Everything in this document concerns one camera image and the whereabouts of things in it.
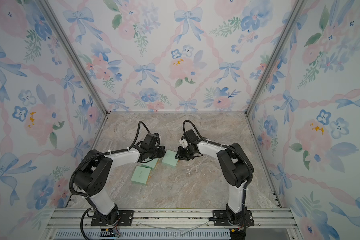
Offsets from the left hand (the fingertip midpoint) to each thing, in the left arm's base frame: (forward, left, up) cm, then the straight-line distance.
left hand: (168, 151), depth 94 cm
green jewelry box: (-11, +8, +6) cm, 15 cm away
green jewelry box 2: (-4, -1, -2) cm, 5 cm away
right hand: (-3, -6, -1) cm, 7 cm away
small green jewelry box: (-15, +15, -1) cm, 21 cm away
